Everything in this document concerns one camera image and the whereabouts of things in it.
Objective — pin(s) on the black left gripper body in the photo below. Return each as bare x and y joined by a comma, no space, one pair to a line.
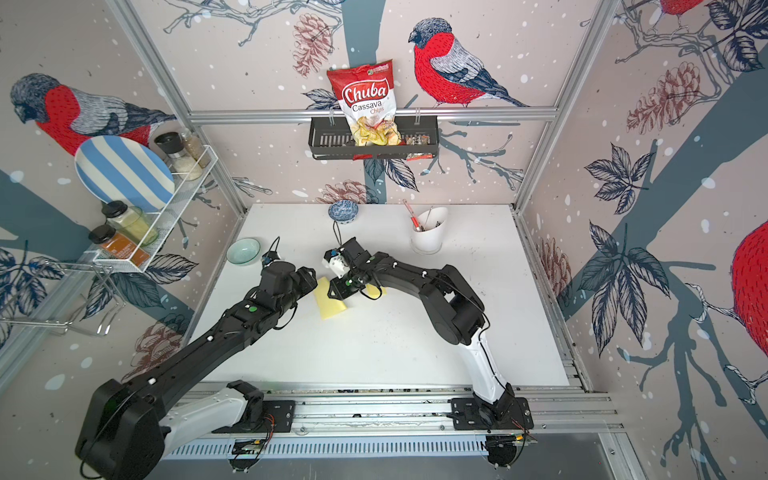
302,283

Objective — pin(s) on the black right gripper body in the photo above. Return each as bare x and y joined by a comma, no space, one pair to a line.
346,285

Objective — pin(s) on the yellow square paper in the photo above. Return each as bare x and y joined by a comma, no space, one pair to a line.
327,307
374,292

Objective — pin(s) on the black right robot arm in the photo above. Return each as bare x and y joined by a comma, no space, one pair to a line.
455,311

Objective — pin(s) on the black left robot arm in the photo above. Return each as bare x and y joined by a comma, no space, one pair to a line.
122,436

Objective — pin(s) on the light green small bowl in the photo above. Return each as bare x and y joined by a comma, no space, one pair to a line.
243,251

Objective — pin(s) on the blue patterned bowl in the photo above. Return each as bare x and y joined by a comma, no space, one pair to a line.
343,211

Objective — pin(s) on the white utensil cup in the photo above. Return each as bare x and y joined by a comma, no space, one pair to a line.
431,241

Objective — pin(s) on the red pen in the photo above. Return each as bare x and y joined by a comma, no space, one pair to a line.
413,217

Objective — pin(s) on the brown seed spice jar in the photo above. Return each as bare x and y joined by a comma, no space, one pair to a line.
195,148

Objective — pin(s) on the green spice jar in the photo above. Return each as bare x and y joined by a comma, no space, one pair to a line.
131,221

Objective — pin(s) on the red Chuba chips bag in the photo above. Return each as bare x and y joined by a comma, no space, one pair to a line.
366,96

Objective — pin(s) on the orange spice jar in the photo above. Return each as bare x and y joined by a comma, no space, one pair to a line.
117,245

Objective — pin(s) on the black cap salt shaker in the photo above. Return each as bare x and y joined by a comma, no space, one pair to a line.
185,165

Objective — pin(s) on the blue white striped plate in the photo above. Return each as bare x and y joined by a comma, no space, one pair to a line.
114,168

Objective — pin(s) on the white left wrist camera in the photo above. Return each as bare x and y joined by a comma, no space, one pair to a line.
271,255

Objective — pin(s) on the metal spoon handle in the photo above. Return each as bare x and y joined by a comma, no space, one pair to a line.
425,224

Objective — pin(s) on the black wall basket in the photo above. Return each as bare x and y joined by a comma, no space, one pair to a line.
407,138

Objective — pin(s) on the white wire wall shelf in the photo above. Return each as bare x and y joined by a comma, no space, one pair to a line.
164,221

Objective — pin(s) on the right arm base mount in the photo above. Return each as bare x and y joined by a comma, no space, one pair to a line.
509,412

